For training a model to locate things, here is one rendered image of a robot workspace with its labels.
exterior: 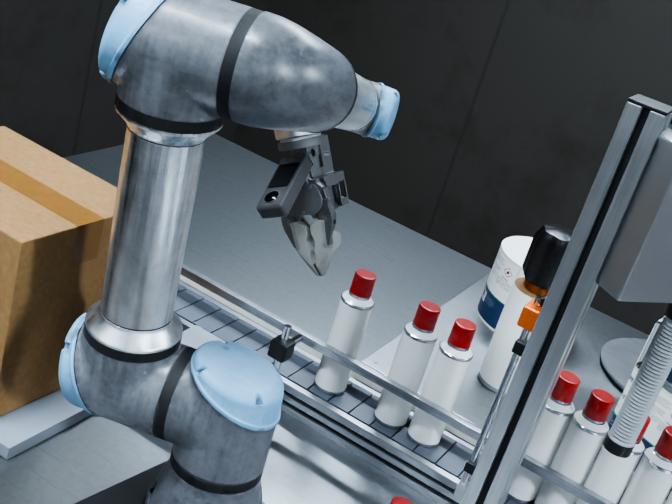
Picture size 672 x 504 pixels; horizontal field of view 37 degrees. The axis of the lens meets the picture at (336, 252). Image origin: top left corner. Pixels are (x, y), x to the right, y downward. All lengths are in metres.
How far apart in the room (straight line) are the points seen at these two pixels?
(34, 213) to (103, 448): 0.34
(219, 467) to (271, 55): 0.49
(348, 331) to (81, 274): 0.41
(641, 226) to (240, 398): 0.49
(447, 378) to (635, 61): 2.59
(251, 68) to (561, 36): 3.11
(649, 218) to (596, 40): 2.85
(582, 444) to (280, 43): 0.73
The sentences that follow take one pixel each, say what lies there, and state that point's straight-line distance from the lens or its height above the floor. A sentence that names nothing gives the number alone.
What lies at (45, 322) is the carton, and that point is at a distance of 1.40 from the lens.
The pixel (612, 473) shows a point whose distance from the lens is 1.44.
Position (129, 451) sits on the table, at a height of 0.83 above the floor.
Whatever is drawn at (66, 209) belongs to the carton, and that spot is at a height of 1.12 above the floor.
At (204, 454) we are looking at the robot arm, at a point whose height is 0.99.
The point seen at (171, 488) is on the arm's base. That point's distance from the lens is 1.26.
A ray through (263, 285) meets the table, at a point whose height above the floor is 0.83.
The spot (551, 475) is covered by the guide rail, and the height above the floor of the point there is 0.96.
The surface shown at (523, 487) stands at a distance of 1.50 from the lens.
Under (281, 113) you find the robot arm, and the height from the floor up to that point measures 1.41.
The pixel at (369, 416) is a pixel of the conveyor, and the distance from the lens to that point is 1.56.
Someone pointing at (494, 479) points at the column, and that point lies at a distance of 1.34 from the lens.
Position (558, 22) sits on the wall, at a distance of 4.04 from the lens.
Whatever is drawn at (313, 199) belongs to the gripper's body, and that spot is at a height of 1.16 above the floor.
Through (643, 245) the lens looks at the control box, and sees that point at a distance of 1.16.
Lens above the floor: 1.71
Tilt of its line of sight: 24 degrees down
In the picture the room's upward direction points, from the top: 17 degrees clockwise
